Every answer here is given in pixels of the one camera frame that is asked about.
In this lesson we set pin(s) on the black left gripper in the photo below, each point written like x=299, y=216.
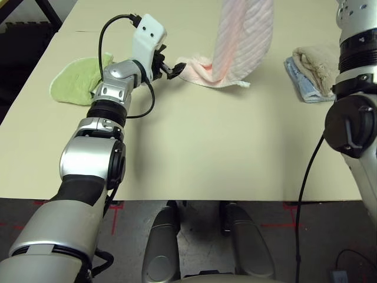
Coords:
x=158, y=67

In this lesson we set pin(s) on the pink terry towel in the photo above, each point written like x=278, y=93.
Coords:
x=244, y=44

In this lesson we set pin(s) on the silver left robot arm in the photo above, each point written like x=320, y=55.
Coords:
x=85, y=159

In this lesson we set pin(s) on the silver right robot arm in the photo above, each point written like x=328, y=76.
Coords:
x=356, y=103

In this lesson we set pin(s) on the green terry towel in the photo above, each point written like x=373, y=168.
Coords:
x=76, y=82

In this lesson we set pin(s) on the light blue terry towel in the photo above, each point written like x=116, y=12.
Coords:
x=303, y=88

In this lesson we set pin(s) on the beige terry towel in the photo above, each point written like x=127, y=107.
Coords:
x=318, y=65

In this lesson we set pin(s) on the black foam floor mats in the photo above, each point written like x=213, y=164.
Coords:
x=20, y=59

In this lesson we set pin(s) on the grey robot left leg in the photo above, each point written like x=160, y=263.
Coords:
x=162, y=241

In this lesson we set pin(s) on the grey robot leg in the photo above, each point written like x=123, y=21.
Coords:
x=162, y=241
x=250, y=244

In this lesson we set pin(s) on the grey robot right leg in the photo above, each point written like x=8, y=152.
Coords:
x=250, y=244

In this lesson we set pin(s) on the beige robot torso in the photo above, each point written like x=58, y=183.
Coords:
x=209, y=278

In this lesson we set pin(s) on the grey power adapter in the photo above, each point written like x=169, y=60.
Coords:
x=338, y=277

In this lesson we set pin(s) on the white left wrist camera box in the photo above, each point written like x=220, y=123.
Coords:
x=145, y=38

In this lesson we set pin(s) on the side table with black frame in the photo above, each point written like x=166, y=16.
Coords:
x=50, y=11

